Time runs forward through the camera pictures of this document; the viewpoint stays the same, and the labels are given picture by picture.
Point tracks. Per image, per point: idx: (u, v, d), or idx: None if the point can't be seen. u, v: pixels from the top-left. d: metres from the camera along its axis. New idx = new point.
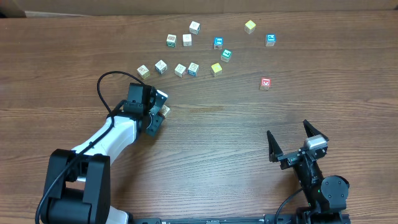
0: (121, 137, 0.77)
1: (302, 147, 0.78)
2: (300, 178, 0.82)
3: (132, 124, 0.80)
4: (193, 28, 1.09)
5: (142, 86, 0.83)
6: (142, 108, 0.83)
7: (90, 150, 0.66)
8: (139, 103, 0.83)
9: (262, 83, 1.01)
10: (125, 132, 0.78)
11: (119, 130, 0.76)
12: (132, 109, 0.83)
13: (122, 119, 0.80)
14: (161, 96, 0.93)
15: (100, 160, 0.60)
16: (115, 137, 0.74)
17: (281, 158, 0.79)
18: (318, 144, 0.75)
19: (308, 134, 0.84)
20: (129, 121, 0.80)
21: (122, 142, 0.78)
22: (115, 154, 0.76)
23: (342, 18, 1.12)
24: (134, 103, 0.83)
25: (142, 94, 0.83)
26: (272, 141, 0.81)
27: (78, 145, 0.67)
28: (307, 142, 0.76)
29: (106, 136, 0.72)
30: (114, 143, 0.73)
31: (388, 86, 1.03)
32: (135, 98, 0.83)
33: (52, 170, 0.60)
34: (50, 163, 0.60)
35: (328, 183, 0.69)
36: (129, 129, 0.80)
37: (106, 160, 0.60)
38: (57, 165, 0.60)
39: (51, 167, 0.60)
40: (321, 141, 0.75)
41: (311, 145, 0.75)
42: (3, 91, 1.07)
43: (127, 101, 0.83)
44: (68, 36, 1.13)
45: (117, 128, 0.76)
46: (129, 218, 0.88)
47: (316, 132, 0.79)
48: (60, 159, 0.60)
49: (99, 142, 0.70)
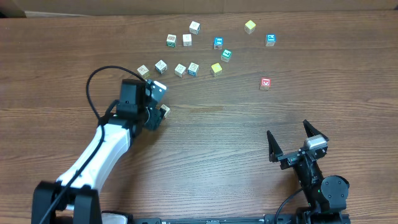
0: (112, 154, 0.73)
1: (302, 147, 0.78)
2: (300, 178, 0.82)
3: (125, 134, 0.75)
4: (193, 28, 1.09)
5: (134, 86, 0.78)
6: (135, 110, 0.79)
7: (76, 180, 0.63)
8: (132, 104, 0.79)
9: (262, 83, 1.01)
10: (117, 146, 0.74)
11: (109, 147, 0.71)
12: (125, 111, 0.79)
13: (113, 129, 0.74)
14: (160, 89, 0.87)
15: (87, 195, 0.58)
16: (106, 156, 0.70)
17: (280, 158, 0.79)
18: (318, 144, 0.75)
19: (308, 134, 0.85)
20: (122, 129, 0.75)
21: (114, 157, 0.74)
22: (109, 168, 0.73)
23: (342, 18, 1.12)
24: (127, 104, 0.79)
25: (134, 94, 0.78)
26: (271, 141, 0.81)
27: (65, 174, 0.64)
28: (307, 142, 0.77)
29: (94, 158, 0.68)
30: (106, 163, 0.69)
31: (388, 86, 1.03)
32: (129, 98, 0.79)
33: (38, 203, 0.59)
34: (36, 197, 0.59)
35: (328, 183, 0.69)
36: (121, 142, 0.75)
37: (93, 194, 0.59)
38: (43, 199, 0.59)
39: (37, 202, 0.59)
40: (321, 141, 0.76)
41: (311, 145, 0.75)
42: (3, 90, 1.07)
43: (119, 102, 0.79)
44: (67, 36, 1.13)
45: (108, 144, 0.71)
46: (129, 218, 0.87)
47: (316, 132, 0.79)
48: (45, 195, 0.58)
49: (86, 167, 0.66)
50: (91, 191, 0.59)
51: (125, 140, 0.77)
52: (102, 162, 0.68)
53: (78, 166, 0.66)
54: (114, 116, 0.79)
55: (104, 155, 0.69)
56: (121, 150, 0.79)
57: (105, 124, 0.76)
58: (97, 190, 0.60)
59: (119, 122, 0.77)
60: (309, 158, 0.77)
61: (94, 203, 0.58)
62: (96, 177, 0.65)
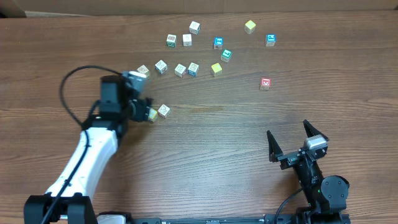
0: (100, 157, 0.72)
1: (302, 147, 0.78)
2: (300, 179, 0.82)
3: (111, 136, 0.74)
4: (193, 28, 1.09)
5: (114, 84, 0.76)
6: (119, 109, 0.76)
7: (66, 190, 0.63)
8: (115, 102, 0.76)
9: (262, 83, 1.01)
10: (104, 150, 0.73)
11: (96, 152, 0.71)
12: (109, 112, 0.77)
13: (97, 133, 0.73)
14: (139, 78, 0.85)
15: (79, 203, 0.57)
16: (93, 161, 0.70)
17: (281, 158, 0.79)
18: (318, 144, 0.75)
19: (308, 135, 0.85)
20: (107, 131, 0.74)
21: (102, 160, 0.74)
22: (97, 173, 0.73)
23: (342, 18, 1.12)
24: (109, 104, 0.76)
25: (115, 93, 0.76)
26: (271, 141, 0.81)
27: (53, 185, 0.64)
28: (307, 142, 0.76)
29: (81, 165, 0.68)
30: (94, 168, 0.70)
31: (388, 86, 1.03)
32: (109, 97, 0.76)
33: (30, 220, 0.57)
34: (26, 215, 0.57)
35: (328, 183, 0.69)
36: (108, 145, 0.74)
37: (84, 202, 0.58)
38: (34, 214, 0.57)
39: (28, 218, 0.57)
40: (321, 141, 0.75)
41: (311, 145, 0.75)
42: (3, 91, 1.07)
43: (100, 104, 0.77)
44: (67, 36, 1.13)
45: (94, 149, 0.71)
46: (128, 217, 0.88)
47: (316, 132, 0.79)
48: (37, 211, 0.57)
49: (74, 175, 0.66)
50: (84, 199, 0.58)
51: (112, 142, 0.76)
52: (89, 168, 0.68)
53: (66, 175, 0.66)
54: (97, 119, 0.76)
55: (92, 161, 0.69)
56: (109, 152, 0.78)
57: (87, 129, 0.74)
58: (89, 198, 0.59)
59: (104, 125, 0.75)
60: (309, 158, 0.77)
61: (86, 210, 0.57)
62: (85, 183, 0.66)
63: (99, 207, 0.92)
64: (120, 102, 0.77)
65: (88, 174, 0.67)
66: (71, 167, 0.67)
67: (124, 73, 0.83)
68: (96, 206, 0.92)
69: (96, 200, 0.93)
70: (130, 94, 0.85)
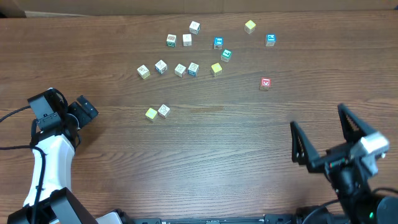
0: (61, 160, 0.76)
1: (356, 154, 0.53)
2: (336, 188, 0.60)
3: (62, 140, 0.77)
4: (193, 28, 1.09)
5: (41, 97, 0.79)
6: (58, 117, 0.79)
7: (43, 193, 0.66)
8: (51, 114, 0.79)
9: (262, 83, 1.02)
10: (62, 152, 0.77)
11: (53, 156, 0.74)
12: (50, 123, 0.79)
13: (48, 141, 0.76)
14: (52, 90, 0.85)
15: (59, 198, 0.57)
16: (56, 163, 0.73)
17: (316, 165, 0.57)
18: (379, 147, 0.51)
19: (344, 126, 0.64)
20: (56, 137, 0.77)
21: (64, 162, 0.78)
22: (67, 174, 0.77)
23: (343, 19, 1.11)
24: (46, 117, 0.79)
25: (47, 103, 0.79)
26: (300, 137, 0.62)
27: (27, 198, 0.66)
28: (362, 146, 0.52)
29: (46, 171, 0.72)
30: (60, 169, 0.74)
31: (388, 86, 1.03)
32: (45, 111, 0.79)
33: None
34: None
35: (389, 210, 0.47)
36: (64, 145, 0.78)
37: (63, 193, 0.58)
38: None
39: None
40: (382, 141, 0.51)
41: (368, 150, 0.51)
42: (3, 91, 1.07)
43: (37, 120, 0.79)
44: (68, 36, 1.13)
45: (51, 155, 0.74)
46: (120, 213, 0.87)
47: (365, 127, 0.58)
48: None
49: (45, 182, 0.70)
50: (62, 190, 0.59)
51: (67, 142, 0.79)
52: (56, 170, 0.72)
53: (36, 186, 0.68)
54: (41, 133, 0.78)
55: (55, 163, 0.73)
56: (69, 155, 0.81)
57: (36, 144, 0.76)
58: (68, 188, 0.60)
59: (50, 134, 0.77)
60: (362, 165, 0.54)
61: (71, 200, 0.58)
62: (56, 182, 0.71)
63: (99, 207, 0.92)
64: (56, 111, 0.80)
65: (56, 175, 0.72)
66: (38, 177, 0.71)
67: (50, 91, 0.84)
68: (96, 206, 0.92)
69: (96, 200, 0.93)
70: (63, 106, 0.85)
